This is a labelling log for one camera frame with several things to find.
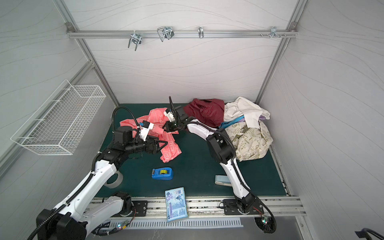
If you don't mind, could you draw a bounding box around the white wire basket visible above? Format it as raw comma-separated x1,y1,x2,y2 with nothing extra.
11,80,106,156

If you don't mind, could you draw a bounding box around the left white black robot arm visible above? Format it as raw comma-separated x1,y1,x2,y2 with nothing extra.
28,108,169,240

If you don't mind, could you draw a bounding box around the clear tape roll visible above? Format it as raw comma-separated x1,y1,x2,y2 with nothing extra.
104,171,124,189

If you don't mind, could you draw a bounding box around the metal ring clamp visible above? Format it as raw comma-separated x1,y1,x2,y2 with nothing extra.
198,27,204,39

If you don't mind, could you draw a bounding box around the teal blue cloth strip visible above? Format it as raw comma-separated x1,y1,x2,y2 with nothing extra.
220,116,245,129

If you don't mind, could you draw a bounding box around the metal bracket clamp right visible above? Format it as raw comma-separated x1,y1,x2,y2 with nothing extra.
260,27,287,39

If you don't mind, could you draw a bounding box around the maroon cloth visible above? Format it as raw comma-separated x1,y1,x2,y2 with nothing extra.
183,99,225,128

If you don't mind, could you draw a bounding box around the aluminium cross rail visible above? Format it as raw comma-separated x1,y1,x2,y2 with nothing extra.
67,29,299,39

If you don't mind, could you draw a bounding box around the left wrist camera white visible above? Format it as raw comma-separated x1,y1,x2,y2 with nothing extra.
139,121,154,141

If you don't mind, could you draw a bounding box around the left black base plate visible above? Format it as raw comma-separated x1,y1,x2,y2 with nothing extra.
117,201,148,217

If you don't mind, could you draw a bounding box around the white slotted cable duct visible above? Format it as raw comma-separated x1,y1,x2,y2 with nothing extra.
124,218,244,230

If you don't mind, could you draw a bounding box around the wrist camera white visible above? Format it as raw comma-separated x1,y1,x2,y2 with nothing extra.
139,121,154,141
164,108,175,122

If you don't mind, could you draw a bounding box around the pink patterned cloth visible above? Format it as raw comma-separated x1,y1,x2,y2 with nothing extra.
136,108,182,163

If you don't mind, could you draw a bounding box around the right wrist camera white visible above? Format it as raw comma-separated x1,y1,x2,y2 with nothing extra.
164,108,175,122

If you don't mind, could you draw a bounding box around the metal U-bolt clamp middle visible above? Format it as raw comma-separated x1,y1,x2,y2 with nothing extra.
157,26,175,42

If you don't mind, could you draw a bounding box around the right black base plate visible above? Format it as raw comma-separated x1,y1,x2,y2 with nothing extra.
219,199,265,216

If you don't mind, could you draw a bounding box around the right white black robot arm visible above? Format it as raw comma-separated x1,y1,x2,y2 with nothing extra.
163,102,277,234

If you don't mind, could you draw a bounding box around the green table mat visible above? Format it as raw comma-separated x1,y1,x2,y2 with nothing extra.
95,103,288,199

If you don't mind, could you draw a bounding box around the white plain cloth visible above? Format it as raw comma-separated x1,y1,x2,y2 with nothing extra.
224,97,271,129

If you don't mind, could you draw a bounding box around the light blue stapler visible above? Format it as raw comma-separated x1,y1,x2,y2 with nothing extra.
215,175,232,187

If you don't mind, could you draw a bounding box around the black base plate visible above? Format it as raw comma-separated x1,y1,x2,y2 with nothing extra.
219,199,265,216
117,201,148,217

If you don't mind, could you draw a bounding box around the blue tape dispenser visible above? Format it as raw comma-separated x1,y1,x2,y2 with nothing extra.
151,167,174,181

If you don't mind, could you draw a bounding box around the metal u-bolt clamp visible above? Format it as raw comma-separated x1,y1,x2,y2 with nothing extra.
128,31,142,51
157,26,175,42

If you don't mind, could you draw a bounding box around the cream patterned cloth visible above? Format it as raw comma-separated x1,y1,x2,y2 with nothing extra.
225,121,274,162

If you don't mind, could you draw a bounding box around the metal U-bolt clamp left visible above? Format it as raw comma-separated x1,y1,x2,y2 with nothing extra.
128,31,142,51

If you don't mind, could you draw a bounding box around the blue printed packet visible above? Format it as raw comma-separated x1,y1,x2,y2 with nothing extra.
165,187,188,223

